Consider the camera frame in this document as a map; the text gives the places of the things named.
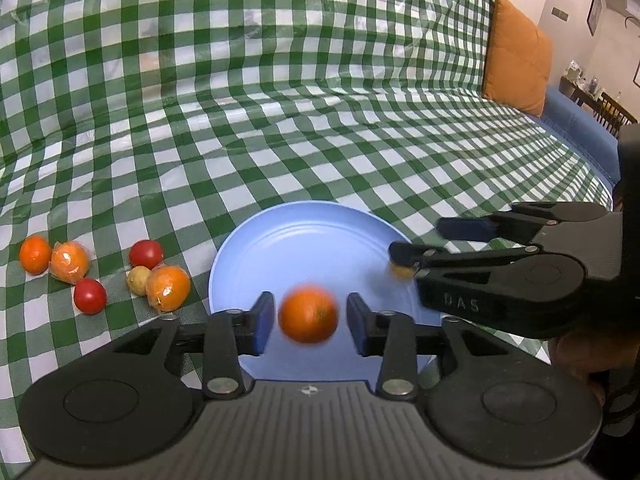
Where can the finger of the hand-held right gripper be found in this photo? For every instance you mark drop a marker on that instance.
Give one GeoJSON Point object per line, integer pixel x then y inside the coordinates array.
{"type": "Point", "coordinates": [450, 257]}
{"type": "Point", "coordinates": [465, 229]}

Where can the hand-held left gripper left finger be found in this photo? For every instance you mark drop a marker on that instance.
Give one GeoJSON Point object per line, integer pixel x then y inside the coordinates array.
{"type": "Point", "coordinates": [262, 322]}

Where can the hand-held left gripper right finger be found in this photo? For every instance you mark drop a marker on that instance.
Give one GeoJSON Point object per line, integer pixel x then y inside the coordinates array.
{"type": "Point", "coordinates": [357, 322]}

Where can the bare orange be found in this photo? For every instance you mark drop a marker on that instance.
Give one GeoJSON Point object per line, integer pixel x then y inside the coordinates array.
{"type": "Point", "coordinates": [308, 314]}
{"type": "Point", "coordinates": [35, 255]}

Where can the light blue plate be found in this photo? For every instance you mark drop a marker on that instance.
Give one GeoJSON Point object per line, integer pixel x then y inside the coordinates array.
{"type": "Point", "coordinates": [310, 245]}

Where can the plastic orange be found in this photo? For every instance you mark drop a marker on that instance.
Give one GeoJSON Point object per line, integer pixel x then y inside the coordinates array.
{"type": "Point", "coordinates": [70, 261]}
{"type": "Point", "coordinates": [169, 287]}

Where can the red tomato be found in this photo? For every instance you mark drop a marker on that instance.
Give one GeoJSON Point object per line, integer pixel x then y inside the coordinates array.
{"type": "Point", "coordinates": [90, 296]}
{"type": "Point", "coordinates": [146, 254]}

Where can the person's right hand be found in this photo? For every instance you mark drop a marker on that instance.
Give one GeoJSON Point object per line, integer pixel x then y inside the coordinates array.
{"type": "Point", "coordinates": [575, 355]}

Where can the blue sofa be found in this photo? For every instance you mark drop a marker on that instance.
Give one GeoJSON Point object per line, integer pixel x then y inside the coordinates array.
{"type": "Point", "coordinates": [580, 135]}

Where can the wooden side table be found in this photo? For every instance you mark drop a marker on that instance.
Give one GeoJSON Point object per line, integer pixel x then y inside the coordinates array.
{"type": "Point", "coordinates": [575, 91]}

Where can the wooden chair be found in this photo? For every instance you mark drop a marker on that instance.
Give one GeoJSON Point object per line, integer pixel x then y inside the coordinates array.
{"type": "Point", "coordinates": [612, 112]}

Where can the orange cushion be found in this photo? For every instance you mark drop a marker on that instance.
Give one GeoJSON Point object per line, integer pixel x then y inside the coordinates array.
{"type": "Point", "coordinates": [517, 55]}

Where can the bottles on side table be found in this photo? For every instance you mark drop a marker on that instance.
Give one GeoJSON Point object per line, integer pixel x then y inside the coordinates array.
{"type": "Point", "coordinates": [575, 71]}

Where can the green white checkered cloth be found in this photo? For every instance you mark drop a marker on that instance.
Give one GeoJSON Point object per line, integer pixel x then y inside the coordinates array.
{"type": "Point", "coordinates": [300, 110]}

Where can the dark framed wall picture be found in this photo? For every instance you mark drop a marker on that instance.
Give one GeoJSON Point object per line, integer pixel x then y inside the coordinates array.
{"type": "Point", "coordinates": [594, 10]}

